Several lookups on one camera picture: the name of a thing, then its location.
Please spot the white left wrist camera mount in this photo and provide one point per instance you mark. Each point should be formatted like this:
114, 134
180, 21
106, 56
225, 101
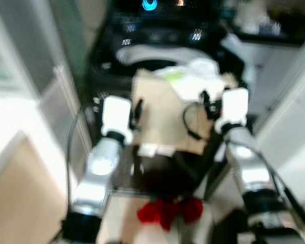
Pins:
116, 114

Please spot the white paper label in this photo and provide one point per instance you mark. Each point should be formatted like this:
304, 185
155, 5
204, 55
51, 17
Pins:
166, 150
148, 150

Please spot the black fabric hamper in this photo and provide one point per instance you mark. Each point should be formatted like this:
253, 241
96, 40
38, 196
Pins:
168, 173

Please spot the white cabinet door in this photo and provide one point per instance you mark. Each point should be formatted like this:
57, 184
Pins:
290, 117

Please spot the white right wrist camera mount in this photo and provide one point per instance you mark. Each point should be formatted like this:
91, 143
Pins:
234, 108

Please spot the grey dryer appliance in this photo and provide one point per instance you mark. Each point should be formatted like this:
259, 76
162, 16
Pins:
262, 63

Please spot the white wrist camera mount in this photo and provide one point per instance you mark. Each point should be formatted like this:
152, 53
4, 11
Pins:
116, 114
234, 108

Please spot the black washing machine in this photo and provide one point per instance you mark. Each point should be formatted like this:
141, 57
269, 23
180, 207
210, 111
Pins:
157, 35

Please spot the white folded cloth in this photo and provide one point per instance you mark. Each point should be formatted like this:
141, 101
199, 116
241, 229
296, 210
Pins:
198, 76

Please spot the grey sliding door panel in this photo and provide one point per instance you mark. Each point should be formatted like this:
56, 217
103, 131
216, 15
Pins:
56, 76

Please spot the white bundle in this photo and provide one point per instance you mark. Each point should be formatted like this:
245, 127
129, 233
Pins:
251, 18

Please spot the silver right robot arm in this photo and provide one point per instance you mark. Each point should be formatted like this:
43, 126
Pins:
250, 175

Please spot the red crumpled cloth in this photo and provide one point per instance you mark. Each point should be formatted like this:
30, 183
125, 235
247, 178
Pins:
168, 211

